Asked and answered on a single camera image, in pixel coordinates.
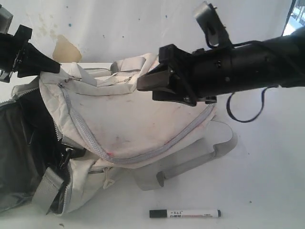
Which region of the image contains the white fabric backpack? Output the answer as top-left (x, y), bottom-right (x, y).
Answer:
top-left (0, 53), bottom-right (238, 215)

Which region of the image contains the white marker black cap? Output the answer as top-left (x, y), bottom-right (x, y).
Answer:
top-left (149, 209), bottom-right (222, 219)

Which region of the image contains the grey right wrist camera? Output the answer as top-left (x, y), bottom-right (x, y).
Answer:
top-left (194, 1), bottom-right (233, 49)

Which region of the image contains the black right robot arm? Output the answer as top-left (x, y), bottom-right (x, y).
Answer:
top-left (137, 28), bottom-right (305, 106)

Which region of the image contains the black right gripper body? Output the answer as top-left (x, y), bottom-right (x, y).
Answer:
top-left (152, 44), bottom-right (231, 106)

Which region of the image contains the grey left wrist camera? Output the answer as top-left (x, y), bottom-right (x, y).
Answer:
top-left (0, 5), bottom-right (13, 34)

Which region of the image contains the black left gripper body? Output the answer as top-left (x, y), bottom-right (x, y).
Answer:
top-left (0, 25), bottom-right (36, 83)

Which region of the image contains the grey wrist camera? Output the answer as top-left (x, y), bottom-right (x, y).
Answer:
top-left (194, 1), bottom-right (233, 49)
top-left (0, 5), bottom-right (13, 34)

